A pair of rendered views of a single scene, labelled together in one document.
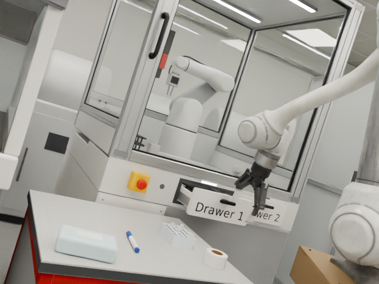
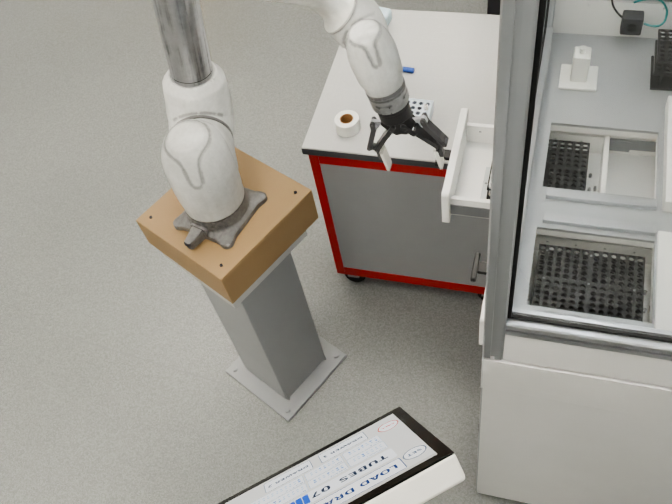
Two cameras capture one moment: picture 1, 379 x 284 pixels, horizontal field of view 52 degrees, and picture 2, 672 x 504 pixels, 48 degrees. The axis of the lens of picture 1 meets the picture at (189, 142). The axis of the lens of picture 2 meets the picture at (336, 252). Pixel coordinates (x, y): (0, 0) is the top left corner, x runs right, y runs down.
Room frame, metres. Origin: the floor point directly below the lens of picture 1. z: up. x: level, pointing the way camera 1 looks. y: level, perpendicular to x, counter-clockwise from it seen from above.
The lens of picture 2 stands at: (2.32, -1.21, 2.31)
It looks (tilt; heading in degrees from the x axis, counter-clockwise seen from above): 54 degrees down; 142
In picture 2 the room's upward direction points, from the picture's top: 13 degrees counter-clockwise
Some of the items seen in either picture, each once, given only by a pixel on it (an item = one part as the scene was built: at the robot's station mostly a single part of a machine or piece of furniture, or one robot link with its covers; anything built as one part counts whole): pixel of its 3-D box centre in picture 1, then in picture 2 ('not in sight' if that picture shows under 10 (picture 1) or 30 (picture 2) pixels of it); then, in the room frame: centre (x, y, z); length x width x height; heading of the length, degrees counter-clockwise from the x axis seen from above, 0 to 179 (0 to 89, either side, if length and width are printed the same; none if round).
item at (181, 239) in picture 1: (177, 235); (409, 113); (1.32, -0.06, 0.78); 0.12 x 0.08 x 0.04; 25
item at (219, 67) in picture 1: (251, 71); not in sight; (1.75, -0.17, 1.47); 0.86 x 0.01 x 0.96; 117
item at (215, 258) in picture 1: (215, 258); (347, 123); (1.20, -0.19, 0.78); 0.07 x 0.07 x 0.04
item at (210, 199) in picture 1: (220, 207); (455, 164); (1.58, -0.21, 0.87); 0.29 x 0.02 x 0.11; 117
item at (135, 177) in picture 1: (139, 182); not in sight; (1.54, 0.14, 0.88); 0.07 x 0.05 x 0.07; 117
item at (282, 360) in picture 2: not in sight; (262, 309); (1.19, -0.66, 0.38); 0.30 x 0.30 x 0.76; 1
